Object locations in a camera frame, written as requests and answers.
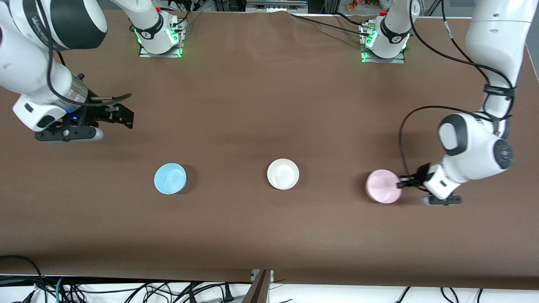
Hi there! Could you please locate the pink bowl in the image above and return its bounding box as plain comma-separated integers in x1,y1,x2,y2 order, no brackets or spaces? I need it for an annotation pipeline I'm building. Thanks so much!
365,169,403,205

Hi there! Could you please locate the blue bowl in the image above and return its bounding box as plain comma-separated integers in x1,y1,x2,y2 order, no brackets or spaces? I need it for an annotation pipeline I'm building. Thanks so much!
154,163,187,195

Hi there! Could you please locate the white bowl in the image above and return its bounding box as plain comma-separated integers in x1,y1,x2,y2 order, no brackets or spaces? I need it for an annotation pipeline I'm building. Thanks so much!
267,158,300,190

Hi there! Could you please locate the brown table cover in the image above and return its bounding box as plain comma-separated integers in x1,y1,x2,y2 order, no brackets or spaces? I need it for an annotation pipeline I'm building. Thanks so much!
0,8,539,291

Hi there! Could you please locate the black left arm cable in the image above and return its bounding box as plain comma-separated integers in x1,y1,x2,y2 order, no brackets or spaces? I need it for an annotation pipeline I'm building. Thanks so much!
398,0,518,179

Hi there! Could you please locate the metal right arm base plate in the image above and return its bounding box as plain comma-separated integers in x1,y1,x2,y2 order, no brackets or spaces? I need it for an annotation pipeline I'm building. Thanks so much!
139,18,187,58

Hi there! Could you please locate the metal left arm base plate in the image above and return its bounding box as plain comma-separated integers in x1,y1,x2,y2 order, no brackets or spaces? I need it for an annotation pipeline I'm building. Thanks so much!
359,22,408,64

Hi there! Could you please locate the black looping floor cable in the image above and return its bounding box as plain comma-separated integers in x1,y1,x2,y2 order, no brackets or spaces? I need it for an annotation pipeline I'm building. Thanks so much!
0,255,48,303

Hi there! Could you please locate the black cable across table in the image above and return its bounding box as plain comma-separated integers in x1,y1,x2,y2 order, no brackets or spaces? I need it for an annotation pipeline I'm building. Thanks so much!
290,14,372,35

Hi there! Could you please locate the aluminium frame post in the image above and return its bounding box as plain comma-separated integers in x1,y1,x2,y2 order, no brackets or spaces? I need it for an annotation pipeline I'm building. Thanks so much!
243,269,275,303

